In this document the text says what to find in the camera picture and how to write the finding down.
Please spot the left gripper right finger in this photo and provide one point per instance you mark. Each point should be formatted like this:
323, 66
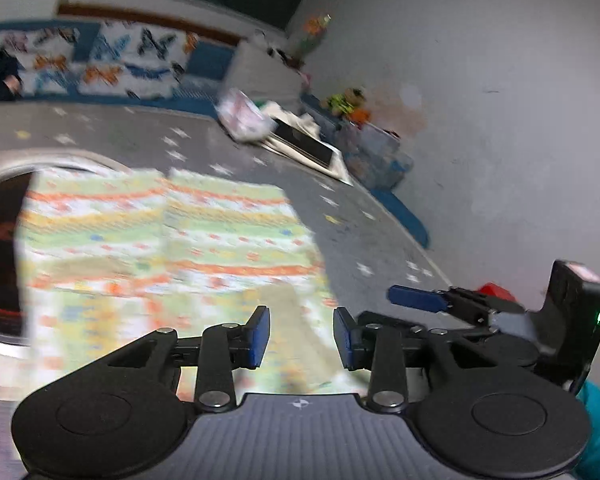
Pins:
377, 348

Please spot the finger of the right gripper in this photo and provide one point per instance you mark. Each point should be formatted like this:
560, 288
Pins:
373, 321
418, 299

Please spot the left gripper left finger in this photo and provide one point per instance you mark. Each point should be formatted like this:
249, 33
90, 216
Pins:
224, 348

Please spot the colourful patterned child shirt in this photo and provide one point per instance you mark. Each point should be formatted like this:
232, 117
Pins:
104, 260

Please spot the grey star tablecloth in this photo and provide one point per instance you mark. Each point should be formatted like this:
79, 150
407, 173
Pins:
364, 249

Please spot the clear plastic storage box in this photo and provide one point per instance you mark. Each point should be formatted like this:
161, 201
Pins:
373, 155

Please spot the black smartphone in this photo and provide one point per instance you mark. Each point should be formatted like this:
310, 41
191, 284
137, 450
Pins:
302, 143

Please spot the orange plush toy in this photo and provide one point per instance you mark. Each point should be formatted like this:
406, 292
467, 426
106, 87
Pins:
359, 116

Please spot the white folded cloth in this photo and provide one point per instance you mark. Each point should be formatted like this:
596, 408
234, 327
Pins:
305, 123

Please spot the plush doll yellow vest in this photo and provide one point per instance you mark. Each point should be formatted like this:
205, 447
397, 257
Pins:
344, 103

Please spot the black induction cooker plate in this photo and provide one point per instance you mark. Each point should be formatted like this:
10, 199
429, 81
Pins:
12, 192

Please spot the white pink plastic bag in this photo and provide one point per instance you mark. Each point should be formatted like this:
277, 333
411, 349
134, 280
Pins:
242, 119

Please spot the panda plush toy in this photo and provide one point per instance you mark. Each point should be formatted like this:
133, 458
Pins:
281, 56

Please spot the grey pillow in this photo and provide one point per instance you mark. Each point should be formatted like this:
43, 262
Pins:
262, 78

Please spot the large butterfly cushion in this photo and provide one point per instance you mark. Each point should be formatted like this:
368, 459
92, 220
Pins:
136, 61

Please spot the small butterfly cushion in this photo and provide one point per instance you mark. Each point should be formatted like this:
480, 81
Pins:
45, 58

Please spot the blue sofa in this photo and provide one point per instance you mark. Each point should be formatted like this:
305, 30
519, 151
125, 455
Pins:
198, 93

